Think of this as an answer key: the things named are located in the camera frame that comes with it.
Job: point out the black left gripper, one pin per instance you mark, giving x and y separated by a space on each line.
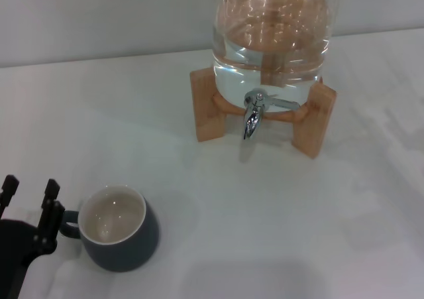
15 246

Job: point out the dark grey ceramic cup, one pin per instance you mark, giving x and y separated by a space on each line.
122 252

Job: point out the chrome faucet tap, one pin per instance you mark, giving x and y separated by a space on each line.
253 120

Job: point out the wooden dispenser stand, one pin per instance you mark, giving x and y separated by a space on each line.
207 113

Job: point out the clear glass water jar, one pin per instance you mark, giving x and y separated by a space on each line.
271 30

